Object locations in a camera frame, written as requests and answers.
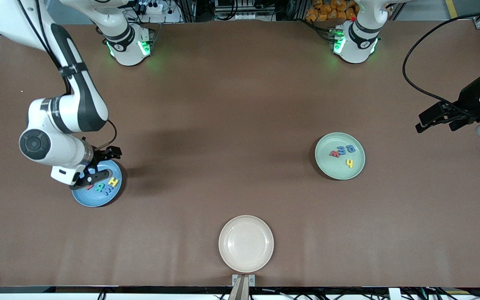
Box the blue plate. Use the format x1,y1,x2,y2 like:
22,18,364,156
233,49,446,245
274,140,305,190
72,160,123,208

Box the green plate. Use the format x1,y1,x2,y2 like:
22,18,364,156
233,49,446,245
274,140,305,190
315,132,366,180

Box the cream plate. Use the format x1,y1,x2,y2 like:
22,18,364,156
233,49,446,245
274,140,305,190
218,215,275,273

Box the orange snack bag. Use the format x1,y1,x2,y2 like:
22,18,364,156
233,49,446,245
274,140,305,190
305,0,359,22

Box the white power strip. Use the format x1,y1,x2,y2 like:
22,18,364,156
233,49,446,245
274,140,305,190
136,0,170,15

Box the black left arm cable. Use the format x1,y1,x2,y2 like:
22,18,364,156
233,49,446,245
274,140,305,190
402,11,480,110

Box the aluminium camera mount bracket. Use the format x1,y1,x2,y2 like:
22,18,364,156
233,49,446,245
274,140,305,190
228,274,256,300

